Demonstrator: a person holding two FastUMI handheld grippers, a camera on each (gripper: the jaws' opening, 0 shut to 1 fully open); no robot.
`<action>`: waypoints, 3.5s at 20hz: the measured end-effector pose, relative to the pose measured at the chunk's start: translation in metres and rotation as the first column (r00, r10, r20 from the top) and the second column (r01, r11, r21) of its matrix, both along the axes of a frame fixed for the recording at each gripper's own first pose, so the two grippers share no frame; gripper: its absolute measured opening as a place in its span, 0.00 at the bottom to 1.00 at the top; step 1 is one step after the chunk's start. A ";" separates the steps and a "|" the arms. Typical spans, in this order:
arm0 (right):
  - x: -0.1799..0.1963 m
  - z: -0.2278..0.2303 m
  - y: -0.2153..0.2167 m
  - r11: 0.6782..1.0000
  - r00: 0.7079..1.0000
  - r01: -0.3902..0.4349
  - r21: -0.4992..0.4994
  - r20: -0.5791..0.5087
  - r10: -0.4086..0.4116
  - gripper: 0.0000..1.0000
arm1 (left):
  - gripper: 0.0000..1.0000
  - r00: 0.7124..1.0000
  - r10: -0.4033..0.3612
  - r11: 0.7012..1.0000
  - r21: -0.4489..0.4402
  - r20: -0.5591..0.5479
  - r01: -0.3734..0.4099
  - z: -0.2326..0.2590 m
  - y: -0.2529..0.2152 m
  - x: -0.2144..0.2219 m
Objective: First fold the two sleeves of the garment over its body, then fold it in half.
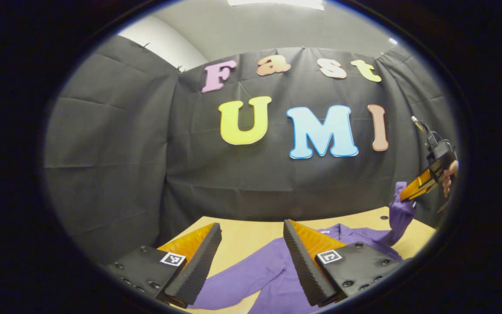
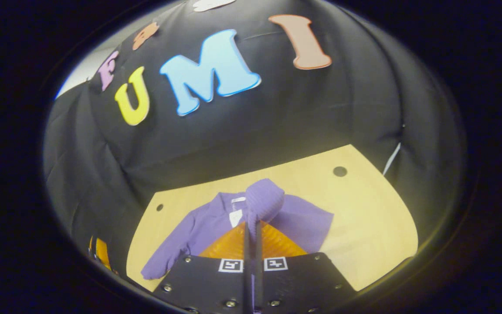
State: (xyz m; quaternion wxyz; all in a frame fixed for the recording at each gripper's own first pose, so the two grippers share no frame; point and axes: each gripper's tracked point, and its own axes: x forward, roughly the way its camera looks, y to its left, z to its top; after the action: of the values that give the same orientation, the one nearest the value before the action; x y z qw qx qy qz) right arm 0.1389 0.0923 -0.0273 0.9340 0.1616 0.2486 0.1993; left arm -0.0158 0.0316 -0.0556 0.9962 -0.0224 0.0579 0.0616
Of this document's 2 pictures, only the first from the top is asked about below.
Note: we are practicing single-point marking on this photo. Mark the purple knit cardigan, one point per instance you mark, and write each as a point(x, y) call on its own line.
point(268, 270)

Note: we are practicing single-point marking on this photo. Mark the black backdrop cloth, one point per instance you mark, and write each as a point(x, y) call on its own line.
point(124, 152)

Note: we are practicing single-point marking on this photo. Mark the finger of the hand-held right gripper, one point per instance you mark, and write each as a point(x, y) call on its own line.
point(427, 192)
point(416, 185)

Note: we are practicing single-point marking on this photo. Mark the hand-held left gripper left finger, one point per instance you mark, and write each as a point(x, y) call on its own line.
point(198, 270)

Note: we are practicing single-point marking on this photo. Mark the large ceiling light panel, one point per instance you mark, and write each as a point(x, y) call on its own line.
point(277, 3)

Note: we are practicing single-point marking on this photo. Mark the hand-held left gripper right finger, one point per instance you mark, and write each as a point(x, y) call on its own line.
point(303, 266)

